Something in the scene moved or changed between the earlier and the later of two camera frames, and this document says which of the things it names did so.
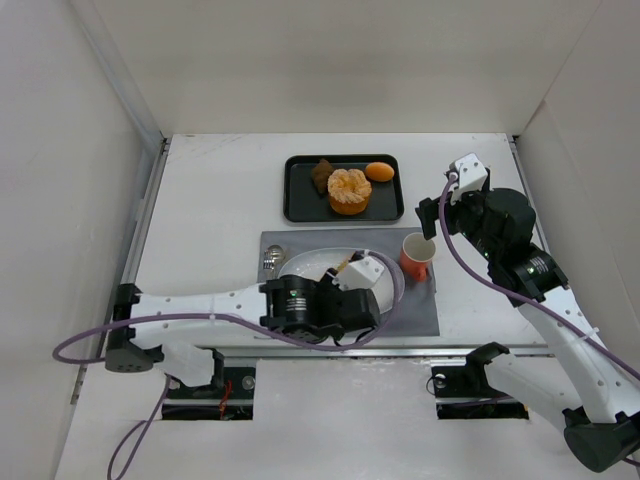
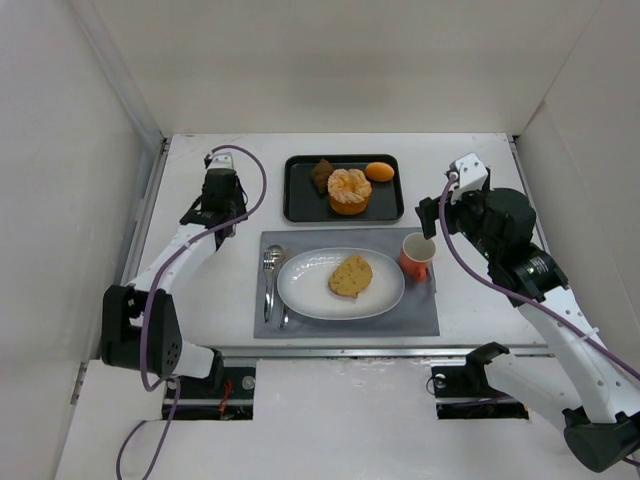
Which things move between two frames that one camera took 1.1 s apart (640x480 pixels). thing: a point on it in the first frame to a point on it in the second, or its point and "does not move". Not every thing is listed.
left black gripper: (331, 275) to (201, 216)
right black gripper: (428, 214) does not move
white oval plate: (317, 262) does not move
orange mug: (417, 255) does not move
